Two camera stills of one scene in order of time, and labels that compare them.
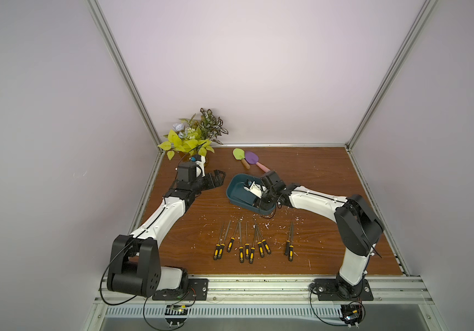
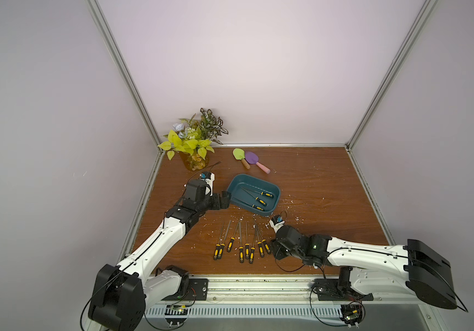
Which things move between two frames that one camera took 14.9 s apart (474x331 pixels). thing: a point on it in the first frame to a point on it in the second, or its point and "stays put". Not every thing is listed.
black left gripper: x=217 y=181 to x=224 y=202
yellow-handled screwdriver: x=264 y=241 to x=256 y=207
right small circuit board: x=351 y=314 stays put
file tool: x=222 y=245 stays put
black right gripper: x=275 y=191 to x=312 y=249
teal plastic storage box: x=242 y=197 stays put
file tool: x=241 y=249 stays put
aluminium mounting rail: x=386 y=289 stays put
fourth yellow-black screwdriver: x=252 y=252 stays put
